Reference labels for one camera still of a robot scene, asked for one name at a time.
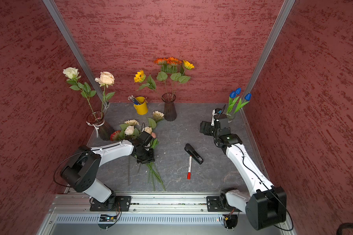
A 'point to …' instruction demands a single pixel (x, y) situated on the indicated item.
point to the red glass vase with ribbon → (96, 119)
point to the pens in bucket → (133, 99)
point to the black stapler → (190, 151)
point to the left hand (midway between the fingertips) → (152, 163)
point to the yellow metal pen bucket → (141, 105)
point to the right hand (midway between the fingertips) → (206, 127)
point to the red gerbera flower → (113, 136)
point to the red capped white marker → (189, 174)
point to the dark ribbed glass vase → (170, 113)
